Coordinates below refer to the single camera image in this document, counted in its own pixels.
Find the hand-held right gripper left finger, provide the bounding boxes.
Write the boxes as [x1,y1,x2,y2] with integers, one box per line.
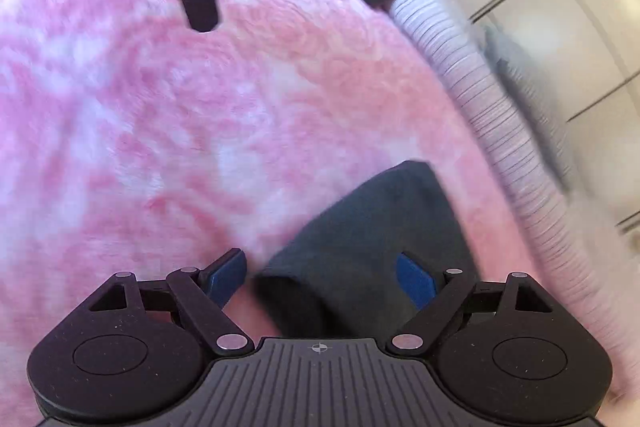
[87,248,256,355]

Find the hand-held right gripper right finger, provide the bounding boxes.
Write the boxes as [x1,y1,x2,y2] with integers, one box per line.
[385,252,556,355]

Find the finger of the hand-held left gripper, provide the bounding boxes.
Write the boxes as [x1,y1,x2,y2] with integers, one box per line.
[178,0,221,34]

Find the dark grey sweatpants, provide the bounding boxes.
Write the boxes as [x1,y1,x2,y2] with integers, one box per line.
[252,160,483,340]

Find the pink floral blanket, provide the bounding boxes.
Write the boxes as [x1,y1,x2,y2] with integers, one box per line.
[0,0,636,427]

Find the striped white duvet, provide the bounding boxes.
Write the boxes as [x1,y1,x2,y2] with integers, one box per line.
[295,0,640,388]

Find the white wardrobe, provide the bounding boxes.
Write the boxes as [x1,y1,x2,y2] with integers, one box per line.
[440,0,640,233]

